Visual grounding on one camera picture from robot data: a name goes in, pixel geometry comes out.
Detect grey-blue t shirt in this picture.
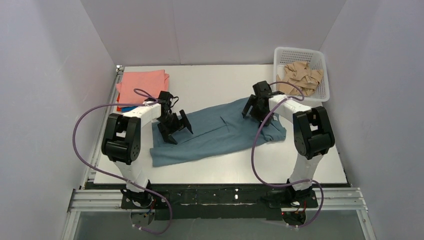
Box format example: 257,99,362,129
149,97,287,167

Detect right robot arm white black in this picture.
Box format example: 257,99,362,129
241,81,335,209

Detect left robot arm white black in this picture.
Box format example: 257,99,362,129
101,88,193,208

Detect white plastic basket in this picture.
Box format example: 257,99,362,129
273,47,330,102

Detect beige crumpled t shirt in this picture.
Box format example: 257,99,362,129
276,61,324,97

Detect pink folded t shirt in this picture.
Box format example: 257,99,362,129
115,69,170,104

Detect blue folded t shirt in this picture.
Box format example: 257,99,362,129
120,106,138,113

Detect orange folded t shirt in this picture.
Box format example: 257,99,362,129
116,94,122,112

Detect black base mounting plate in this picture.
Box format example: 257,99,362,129
120,184,320,223

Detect aluminium left side rail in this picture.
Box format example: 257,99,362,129
79,65,124,190

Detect aluminium front frame rail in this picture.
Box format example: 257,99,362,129
61,187,376,240

